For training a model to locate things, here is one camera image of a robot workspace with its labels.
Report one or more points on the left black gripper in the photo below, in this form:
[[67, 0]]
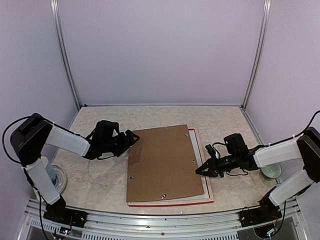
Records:
[[126, 144]]

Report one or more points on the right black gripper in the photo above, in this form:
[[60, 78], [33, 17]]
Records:
[[213, 170]]

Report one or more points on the red wooden picture frame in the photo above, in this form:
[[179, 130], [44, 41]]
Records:
[[146, 204]]

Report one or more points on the cat photo print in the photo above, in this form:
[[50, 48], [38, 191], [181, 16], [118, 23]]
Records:
[[197, 199]]

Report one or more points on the brown backing board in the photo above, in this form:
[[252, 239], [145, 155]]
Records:
[[162, 166]]

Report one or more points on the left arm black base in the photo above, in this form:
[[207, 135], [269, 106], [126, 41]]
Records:
[[70, 217]]

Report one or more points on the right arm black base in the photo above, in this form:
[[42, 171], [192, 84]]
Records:
[[255, 216]]

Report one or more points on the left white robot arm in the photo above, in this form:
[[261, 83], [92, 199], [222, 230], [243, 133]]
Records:
[[35, 132]]

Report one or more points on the green ceramic bowl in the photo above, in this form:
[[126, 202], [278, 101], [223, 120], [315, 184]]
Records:
[[271, 172]]

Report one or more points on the light blue mug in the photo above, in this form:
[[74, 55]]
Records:
[[50, 170]]

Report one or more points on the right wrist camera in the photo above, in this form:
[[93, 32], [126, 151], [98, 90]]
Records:
[[211, 151]]

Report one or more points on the front aluminium rail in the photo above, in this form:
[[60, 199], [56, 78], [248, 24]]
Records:
[[113, 219]]

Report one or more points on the left aluminium corner post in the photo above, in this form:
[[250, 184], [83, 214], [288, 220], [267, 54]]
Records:
[[63, 53]]

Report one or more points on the aluminium corner post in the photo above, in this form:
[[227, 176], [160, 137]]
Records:
[[258, 53], [63, 53]]

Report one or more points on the right aluminium corner post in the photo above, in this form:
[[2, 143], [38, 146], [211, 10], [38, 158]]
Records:
[[258, 53]]

